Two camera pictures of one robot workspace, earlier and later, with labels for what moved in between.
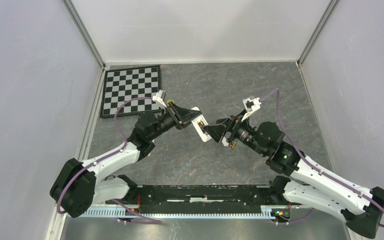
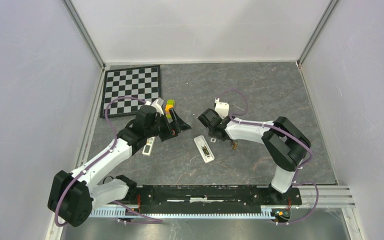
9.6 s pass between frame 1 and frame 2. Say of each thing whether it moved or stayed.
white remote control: moved
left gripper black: moved
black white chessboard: stayed
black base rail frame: stayed
